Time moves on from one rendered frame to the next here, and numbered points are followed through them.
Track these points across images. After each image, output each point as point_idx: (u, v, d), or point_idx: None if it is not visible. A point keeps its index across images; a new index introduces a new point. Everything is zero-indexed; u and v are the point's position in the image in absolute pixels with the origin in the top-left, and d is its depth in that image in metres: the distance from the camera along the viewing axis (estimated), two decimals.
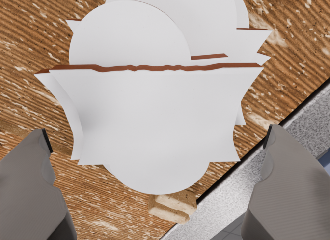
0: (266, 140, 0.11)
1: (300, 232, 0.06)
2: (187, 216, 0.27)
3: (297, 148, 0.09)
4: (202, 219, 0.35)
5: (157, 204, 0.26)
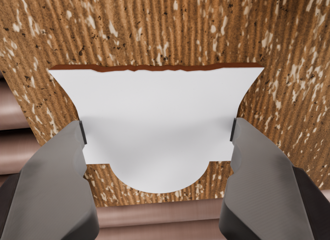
0: (232, 134, 0.12)
1: (272, 218, 0.06)
2: None
3: (260, 138, 0.10)
4: None
5: None
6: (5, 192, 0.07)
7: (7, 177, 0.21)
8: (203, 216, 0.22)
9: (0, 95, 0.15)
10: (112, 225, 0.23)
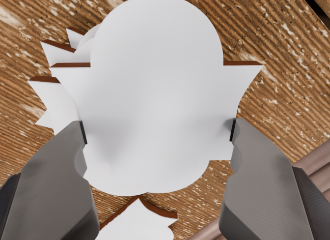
0: (232, 134, 0.12)
1: (272, 218, 0.06)
2: None
3: (260, 138, 0.10)
4: None
5: None
6: (6, 192, 0.07)
7: None
8: (218, 232, 0.34)
9: None
10: None
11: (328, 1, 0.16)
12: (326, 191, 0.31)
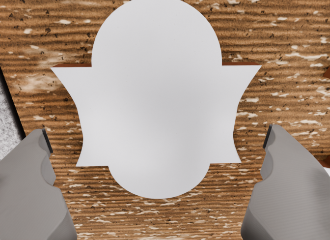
0: (266, 140, 0.11)
1: (300, 232, 0.06)
2: None
3: (297, 148, 0.09)
4: None
5: None
6: None
7: None
8: None
9: None
10: None
11: None
12: None
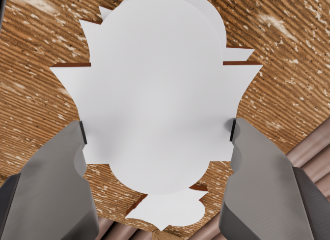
0: (232, 134, 0.12)
1: (272, 218, 0.06)
2: None
3: (260, 138, 0.10)
4: None
5: None
6: (5, 192, 0.07)
7: None
8: None
9: None
10: (212, 235, 0.39)
11: None
12: None
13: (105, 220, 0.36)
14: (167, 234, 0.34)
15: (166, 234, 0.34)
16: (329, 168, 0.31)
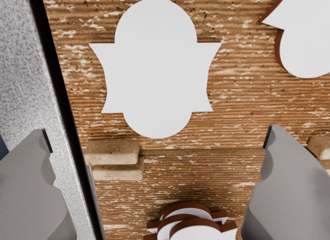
0: (266, 140, 0.11)
1: (300, 232, 0.06)
2: (90, 163, 0.22)
3: (297, 148, 0.09)
4: (34, 110, 0.24)
5: (132, 161, 0.23)
6: None
7: None
8: None
9: None
10: None
11: None
12: None
13: None
14: None
15: None
16: None
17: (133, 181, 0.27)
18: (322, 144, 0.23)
